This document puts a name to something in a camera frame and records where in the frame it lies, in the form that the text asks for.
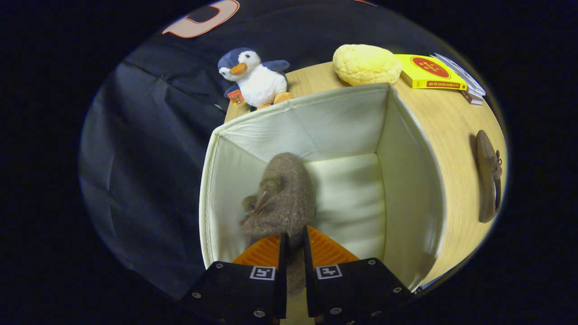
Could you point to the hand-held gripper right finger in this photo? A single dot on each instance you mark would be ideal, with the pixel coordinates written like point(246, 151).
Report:
point(309, 289)

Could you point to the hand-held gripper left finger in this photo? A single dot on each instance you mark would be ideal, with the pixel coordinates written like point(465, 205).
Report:
point(282, 289)

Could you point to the brown fuzzy slipper shoe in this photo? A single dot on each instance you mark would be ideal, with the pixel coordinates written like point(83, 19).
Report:
point(284, 194)
point(487, 180)

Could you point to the beige fabric storage box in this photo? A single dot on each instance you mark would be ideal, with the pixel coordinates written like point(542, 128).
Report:
point(347, 198)

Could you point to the penguin plush toy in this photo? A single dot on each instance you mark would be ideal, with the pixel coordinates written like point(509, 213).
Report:
point(262, 83)

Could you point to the yellow round bread plush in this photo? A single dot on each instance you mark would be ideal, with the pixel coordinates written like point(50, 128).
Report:
point(365, 63)

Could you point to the yellow book with red circle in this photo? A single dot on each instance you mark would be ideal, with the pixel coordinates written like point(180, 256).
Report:
point(429, 72)

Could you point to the white book with brown spine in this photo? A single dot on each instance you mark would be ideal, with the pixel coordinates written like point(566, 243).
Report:
point(469, 98)

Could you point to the white paperback book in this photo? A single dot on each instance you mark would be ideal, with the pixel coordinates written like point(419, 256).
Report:
point(474, 90)

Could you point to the white book with bird print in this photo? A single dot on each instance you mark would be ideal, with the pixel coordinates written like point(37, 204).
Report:
point(460, 72)

